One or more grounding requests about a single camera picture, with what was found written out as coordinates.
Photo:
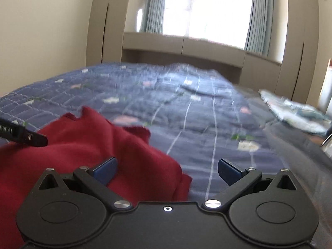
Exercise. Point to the beige headboard shelf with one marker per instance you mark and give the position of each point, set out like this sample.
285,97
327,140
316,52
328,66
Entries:
207,54

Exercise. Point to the bright window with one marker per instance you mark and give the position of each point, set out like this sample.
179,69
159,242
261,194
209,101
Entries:
207,7

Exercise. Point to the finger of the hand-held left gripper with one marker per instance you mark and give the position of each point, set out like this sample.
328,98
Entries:
31,137

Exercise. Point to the thin metal object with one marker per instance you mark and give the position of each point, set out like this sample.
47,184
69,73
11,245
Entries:
327,136

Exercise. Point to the light floral cloth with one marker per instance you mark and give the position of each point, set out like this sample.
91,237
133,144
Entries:
293,112

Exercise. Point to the red garment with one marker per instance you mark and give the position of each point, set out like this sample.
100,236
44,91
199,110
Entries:
77,140

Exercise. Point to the blue floral checked quilt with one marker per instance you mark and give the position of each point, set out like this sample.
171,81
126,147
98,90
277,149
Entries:
181,103

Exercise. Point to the blue-grey curtain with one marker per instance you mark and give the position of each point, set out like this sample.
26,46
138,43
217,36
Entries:
155,7
259,18

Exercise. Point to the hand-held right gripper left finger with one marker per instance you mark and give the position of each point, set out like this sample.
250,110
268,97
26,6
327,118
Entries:
105,172

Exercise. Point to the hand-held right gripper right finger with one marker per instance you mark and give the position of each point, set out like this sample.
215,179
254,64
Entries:
229,172

